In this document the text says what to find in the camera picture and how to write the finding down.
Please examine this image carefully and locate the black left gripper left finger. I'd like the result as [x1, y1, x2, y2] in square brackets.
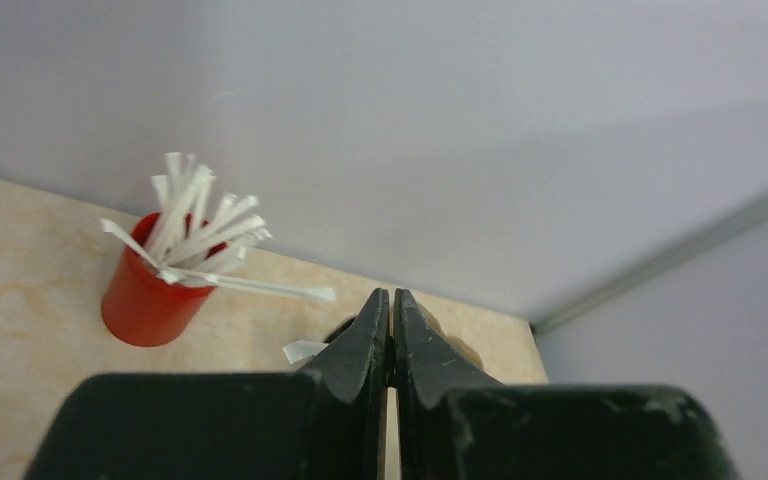
[25, 289, 389, 479]

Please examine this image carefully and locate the red cup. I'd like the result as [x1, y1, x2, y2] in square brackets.
[100, 246, 216, 347]

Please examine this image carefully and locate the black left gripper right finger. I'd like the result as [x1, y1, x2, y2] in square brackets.
[392, 289, 739, 479]

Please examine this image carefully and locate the cardboard cup carrier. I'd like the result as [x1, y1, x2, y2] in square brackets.
[418, 303, 485, 370]

